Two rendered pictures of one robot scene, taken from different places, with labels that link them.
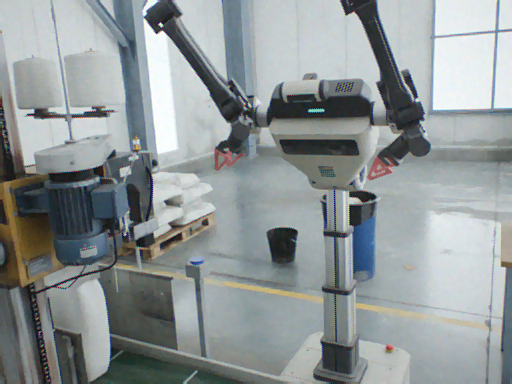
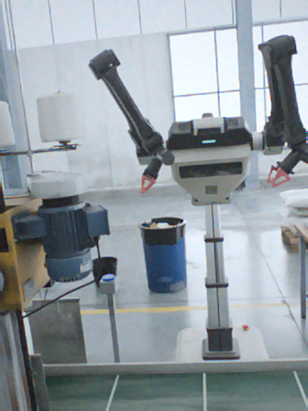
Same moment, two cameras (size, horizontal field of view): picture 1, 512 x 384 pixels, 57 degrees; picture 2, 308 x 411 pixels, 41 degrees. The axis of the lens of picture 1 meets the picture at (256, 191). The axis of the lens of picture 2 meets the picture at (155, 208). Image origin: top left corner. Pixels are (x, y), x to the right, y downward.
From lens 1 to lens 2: 73 cm
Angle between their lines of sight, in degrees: 21
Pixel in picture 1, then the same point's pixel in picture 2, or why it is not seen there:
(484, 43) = (211, 101)
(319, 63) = not seen: hidden behind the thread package
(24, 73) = not seen: outside the picture
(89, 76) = (69, 113)
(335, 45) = (94, 103)
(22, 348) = (16, 371)
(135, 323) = (39, 349)
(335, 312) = (217, 303)
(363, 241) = (179, 257)
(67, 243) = (69, 261)
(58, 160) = (65, 185)
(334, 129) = (225, 154)
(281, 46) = not seen: hidden behind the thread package
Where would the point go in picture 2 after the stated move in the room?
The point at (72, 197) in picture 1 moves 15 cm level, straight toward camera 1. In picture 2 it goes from (72, 218) to (101, 224)
